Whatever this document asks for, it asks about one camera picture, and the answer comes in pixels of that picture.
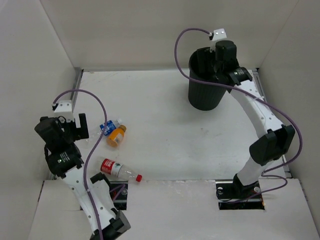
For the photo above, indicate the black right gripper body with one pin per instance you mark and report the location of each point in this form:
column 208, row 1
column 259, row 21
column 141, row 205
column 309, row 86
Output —
column 217, row 67

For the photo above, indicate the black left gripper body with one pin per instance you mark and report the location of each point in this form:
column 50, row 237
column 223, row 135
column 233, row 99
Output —
column 75, row 128

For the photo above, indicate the blue label clear bottle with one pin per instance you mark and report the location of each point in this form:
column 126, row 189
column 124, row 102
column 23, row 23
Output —
column 102, row 130

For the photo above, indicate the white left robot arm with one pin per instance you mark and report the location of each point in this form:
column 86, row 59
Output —
column 64, row 160

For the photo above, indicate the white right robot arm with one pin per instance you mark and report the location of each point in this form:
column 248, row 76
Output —
column 273, row 136

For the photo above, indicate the black ribbed plastic bin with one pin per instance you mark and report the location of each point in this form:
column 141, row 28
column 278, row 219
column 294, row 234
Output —
column 201, row 93

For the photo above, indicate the orange juice bottle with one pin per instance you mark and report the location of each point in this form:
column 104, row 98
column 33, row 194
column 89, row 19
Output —
column 116, row 137

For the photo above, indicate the red label clear bottle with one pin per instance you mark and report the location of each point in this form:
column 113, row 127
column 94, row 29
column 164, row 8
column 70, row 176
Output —
column 119, row 170

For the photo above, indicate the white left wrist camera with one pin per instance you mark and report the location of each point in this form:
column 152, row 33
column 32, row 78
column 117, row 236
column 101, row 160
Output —
column 64, row 109

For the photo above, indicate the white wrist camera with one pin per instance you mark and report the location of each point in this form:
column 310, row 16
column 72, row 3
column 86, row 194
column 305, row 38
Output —
column 218, row 35
column 64, row 109

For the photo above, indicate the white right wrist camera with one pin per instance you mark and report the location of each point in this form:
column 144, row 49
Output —
column 218, row 35

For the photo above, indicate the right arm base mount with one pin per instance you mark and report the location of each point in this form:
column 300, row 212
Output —
column 230, row 199

